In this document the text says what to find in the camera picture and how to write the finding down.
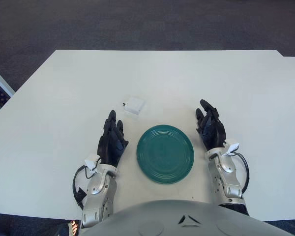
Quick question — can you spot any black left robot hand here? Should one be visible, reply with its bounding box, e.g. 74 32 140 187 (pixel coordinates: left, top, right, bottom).
97 110 129 168

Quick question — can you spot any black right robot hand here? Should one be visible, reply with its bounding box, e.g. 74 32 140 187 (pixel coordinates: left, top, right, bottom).
195 99 227 150

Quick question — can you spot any white square charger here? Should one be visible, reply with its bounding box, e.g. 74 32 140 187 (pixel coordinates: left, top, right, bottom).
122 97 146 115

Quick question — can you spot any green round plate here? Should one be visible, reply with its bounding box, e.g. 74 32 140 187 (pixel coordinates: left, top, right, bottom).
136 124 195 184

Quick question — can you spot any grey robot torso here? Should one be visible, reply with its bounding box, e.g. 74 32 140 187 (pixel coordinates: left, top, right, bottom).
80 199 295 236

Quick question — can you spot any white shelf board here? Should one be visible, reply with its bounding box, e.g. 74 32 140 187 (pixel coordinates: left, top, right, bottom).
0 63 15 99

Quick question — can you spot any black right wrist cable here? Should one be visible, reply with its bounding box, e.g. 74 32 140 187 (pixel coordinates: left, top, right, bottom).
232 151 250 197

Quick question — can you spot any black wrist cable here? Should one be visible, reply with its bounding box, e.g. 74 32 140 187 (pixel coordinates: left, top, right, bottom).
72 165 94 209
232 151 250 197

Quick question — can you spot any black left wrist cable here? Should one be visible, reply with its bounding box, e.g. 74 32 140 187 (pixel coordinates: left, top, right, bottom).
72 165 94 209

